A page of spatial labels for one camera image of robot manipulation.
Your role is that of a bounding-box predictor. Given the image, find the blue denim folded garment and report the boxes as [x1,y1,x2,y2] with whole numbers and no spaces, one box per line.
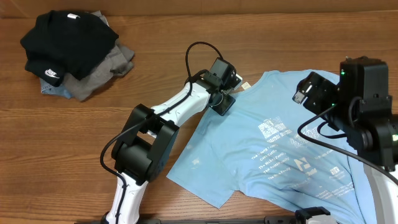
[39,78,73,99]

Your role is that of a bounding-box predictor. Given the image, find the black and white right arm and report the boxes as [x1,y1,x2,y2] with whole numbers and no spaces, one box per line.
[292,56,397,223]

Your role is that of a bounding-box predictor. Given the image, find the grey folded garment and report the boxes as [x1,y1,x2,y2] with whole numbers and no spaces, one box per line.
[62,11,136,102]

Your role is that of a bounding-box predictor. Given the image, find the light blue t-shirt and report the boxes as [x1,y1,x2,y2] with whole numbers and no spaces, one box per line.
[168,70,376,223]

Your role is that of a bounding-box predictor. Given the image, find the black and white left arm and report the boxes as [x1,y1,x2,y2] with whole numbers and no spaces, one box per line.
[99,68,243,224]

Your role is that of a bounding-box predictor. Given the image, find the black folded nike garment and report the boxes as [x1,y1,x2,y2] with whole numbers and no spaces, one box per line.
[20,10,119,87]

